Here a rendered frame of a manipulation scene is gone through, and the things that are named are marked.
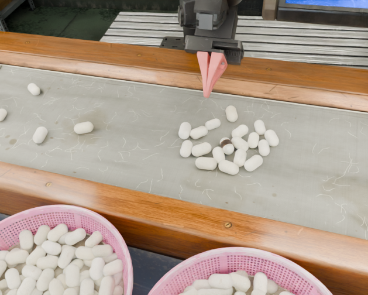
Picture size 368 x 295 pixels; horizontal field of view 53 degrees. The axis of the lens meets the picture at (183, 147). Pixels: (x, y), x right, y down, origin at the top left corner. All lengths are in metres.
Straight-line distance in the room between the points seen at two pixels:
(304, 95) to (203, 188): 0.30
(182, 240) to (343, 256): 0.22
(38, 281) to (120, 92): 0.44
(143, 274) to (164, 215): 0.11
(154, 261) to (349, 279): 0.29
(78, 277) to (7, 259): 0.12
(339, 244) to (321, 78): 0.38
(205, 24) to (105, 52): 0.38
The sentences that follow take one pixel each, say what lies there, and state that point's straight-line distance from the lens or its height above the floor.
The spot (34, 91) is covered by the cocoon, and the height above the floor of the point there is 0.76.
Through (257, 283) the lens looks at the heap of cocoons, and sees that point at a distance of 0.54.
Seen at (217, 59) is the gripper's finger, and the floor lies 0.87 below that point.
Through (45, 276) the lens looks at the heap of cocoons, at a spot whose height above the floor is 0.74.
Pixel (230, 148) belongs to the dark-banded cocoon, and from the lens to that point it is 0.66.
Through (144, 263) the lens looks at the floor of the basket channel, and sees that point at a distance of 0.63.
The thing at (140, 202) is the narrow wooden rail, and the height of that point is 0.76.
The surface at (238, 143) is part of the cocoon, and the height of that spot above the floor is 0.76.
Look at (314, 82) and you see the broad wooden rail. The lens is 0.81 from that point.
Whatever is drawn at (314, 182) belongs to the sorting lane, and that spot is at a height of 0.74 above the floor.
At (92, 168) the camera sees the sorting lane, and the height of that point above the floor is 0.74.
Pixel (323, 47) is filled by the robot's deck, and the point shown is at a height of 0.67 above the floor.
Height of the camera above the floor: 1.23
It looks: 46 degrees down
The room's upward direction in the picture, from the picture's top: 6 degrees counter-clockwise
